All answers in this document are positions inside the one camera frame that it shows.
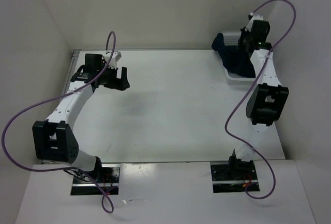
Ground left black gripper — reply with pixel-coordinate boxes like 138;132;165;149
97;63;129;91

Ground navy blue shorts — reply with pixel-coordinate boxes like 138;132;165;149
212;33;255;78

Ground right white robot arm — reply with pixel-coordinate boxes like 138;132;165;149
227;20;289;179

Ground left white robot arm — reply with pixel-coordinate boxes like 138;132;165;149
32;51;130;183

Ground white plastic basket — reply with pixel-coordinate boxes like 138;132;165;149
223;32;254;85

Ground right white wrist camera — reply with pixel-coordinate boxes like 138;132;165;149
245;12;264;32

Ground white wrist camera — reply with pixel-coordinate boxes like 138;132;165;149
104;51;122;69
245;12;264;32

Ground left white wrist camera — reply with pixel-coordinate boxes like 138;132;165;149
104;51;122;69

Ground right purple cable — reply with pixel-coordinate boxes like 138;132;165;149
224;0;297;199

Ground purple cable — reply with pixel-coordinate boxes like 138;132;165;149
224;0;297;199
1;31;117;214

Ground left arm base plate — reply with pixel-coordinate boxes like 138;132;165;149
66;163;121;196

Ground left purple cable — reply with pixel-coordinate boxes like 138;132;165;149
1;31;117;214

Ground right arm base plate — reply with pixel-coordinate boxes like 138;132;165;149
210;163;260;193

